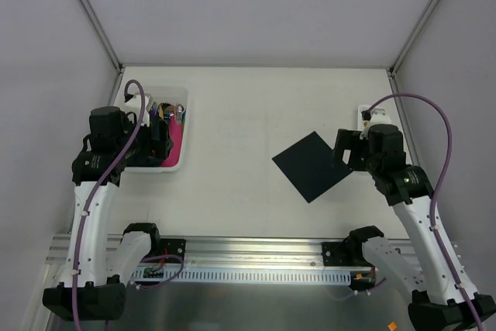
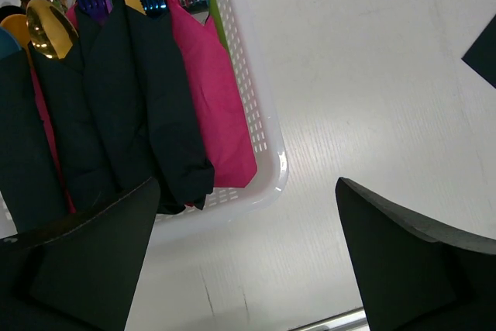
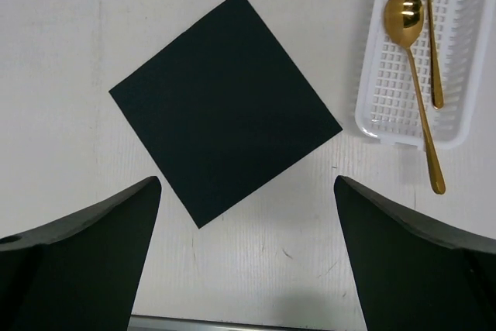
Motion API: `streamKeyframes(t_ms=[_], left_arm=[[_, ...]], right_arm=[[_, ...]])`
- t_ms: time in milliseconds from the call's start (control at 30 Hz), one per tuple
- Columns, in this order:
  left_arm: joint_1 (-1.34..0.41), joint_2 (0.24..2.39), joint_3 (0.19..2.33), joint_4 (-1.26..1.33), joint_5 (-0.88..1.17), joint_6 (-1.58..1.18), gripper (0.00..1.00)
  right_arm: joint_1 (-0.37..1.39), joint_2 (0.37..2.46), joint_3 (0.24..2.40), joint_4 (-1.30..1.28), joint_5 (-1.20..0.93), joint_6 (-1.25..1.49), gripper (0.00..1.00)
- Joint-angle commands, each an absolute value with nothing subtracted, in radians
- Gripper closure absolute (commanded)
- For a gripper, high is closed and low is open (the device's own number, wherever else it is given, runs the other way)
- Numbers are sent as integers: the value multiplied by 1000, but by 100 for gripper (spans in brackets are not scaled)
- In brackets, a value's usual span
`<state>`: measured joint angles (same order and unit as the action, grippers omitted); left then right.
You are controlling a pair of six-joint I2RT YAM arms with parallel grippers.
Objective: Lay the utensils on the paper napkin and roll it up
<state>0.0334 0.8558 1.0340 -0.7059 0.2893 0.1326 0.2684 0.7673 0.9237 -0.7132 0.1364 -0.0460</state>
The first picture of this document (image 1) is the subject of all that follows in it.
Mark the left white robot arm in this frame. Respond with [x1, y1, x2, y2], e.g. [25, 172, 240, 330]
[42, 106, 162, 329]

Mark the pink rolled napkin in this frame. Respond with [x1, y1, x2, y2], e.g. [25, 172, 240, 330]
[161, 120, 183, 168]

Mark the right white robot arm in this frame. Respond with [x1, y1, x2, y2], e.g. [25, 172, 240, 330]
[333, 124, 495, 330]

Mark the silver fork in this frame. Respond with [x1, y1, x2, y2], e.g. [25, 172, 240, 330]
[174, 104, 184, 125]

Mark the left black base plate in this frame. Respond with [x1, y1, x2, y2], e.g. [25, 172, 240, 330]
[155, 238, 187, 264]

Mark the white slotted cable duct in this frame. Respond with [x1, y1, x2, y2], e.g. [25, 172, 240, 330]
[127, 267, 352, 286]

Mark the small white perforated tray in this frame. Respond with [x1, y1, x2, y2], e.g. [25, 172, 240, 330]
[356, 104, 388, 130]

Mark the white plastic basket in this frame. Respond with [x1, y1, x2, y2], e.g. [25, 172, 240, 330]
[126, 85, 189, 174]

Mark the aluminium mounting rail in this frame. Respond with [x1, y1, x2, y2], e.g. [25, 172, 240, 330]
[46, 233, 462, 270]

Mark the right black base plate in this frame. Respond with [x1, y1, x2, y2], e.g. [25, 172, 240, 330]
[321, 241, 353, 267]

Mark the orange tape piece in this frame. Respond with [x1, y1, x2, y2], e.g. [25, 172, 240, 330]
[388, 322, 398, 331]

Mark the dark navy paper napkin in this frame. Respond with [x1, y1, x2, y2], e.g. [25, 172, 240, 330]
[272, 131, 352, 203]

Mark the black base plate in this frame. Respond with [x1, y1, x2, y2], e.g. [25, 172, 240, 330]
[321, 241, 353, 267]
[155, 238, 187, 264]

